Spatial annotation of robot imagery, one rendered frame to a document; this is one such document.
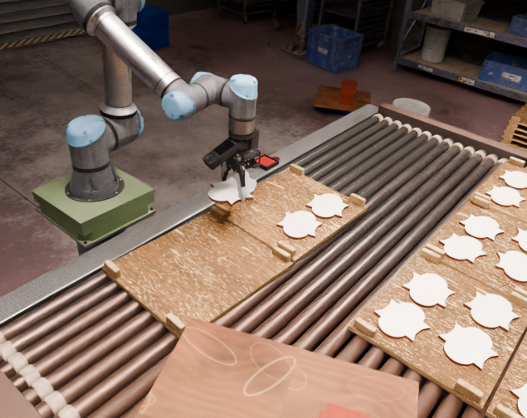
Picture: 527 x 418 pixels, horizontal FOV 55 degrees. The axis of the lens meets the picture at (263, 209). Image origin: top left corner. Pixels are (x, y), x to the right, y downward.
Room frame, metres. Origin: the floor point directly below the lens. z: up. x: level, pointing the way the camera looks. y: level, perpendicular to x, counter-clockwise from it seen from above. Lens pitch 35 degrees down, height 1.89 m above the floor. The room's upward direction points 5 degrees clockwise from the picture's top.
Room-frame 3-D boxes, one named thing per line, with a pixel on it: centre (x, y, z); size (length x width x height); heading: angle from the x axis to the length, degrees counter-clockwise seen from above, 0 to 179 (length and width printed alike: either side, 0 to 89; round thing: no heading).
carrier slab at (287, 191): (1.40, -0.10, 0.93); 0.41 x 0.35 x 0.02; 142
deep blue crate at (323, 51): (5.77, -0.62, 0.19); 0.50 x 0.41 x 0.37; 46
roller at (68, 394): (1.38, -0.15, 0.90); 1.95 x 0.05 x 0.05; 143
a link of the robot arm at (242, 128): (1.31, 0.08, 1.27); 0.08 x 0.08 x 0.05
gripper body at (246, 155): (1.31, 0.08, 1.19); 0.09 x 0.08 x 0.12; 126
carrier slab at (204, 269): (1.08, 0.16, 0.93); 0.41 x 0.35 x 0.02; 140
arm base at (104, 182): (1.39, 0.56, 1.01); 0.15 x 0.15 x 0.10
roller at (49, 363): (1.44, -0.07, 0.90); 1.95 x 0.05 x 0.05; 143
